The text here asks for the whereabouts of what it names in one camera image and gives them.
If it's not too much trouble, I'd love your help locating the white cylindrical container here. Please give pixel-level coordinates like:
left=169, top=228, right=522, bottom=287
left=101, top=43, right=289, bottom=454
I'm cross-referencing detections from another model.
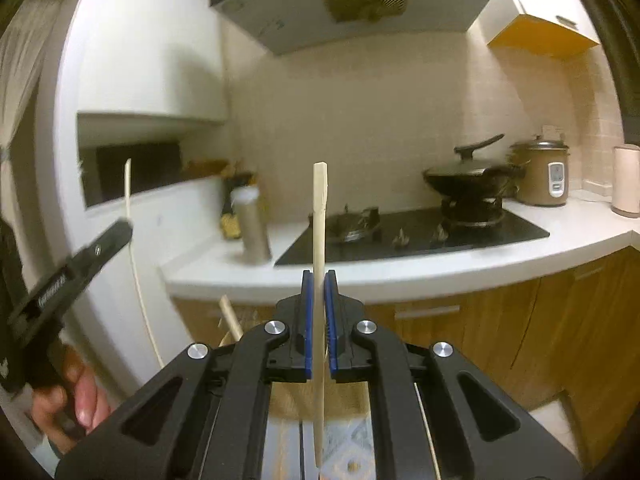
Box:
left=610, top=143, right=640, bottom=217

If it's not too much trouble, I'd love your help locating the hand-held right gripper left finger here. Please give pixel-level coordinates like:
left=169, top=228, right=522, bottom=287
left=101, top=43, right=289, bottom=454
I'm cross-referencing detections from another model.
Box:
left=55, top=270, right=315, bottom=480

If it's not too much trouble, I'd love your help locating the brown rice cooker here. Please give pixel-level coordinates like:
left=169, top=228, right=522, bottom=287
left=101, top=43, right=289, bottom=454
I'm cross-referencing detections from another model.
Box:
left=509, top=135, right=571, bottom=207

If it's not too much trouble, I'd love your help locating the silver canister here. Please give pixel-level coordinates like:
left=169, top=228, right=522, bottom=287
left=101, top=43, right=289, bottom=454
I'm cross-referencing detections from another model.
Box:
left=231, top=185, right=274, bottom=264

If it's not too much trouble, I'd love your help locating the silver cabinet handle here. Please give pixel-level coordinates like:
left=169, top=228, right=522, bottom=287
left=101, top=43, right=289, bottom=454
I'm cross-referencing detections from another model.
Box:
left=394, top=304, right=462, bottom=322

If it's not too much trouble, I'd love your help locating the wooden base cabinet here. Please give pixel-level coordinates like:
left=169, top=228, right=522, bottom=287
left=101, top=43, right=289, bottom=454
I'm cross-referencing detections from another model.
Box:
left=170, top=245, right=640, bottom=471

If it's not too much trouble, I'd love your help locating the person's left hand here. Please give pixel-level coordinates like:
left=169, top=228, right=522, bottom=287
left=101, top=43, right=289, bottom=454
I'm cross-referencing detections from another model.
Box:
left=29, top=344, right=114, bottom=457

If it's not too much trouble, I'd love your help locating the black gas hob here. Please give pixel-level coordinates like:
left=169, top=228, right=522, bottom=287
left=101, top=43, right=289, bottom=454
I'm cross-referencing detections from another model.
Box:
left=274, top=204, right=551, bottom=267

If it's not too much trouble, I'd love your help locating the black wok with lid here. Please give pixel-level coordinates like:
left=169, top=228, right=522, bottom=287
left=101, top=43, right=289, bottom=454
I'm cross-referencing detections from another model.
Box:
left=422, top=133, right=527, bottom=202

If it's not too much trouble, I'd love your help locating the grey range hood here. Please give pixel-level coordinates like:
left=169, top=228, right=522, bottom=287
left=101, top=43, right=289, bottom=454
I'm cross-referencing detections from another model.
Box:
left=209, top=0, right=511, bottom=57

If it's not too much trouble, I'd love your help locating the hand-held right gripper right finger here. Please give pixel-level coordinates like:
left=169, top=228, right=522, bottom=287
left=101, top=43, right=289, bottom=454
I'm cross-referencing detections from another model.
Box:
left=324, top=270, right=584, bottom=480

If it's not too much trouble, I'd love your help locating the wooden chopstick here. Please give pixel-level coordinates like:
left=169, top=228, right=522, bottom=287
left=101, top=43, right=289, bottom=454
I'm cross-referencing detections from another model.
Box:
left=312, top=161, right=329, bottom=467
left=218, top=295, right=245, bottom=345
left=123, top=158, right=167, bottom=368

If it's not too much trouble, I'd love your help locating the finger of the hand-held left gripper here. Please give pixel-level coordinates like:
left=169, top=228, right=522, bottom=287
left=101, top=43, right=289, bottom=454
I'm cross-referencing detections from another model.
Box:
left=9, top=219, right=134, bottom=333

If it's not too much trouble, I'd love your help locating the yellow wall cabinet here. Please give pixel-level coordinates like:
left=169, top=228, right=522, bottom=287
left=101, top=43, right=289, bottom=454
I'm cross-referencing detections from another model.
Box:
left=486, top=0, right=601, bottom=59

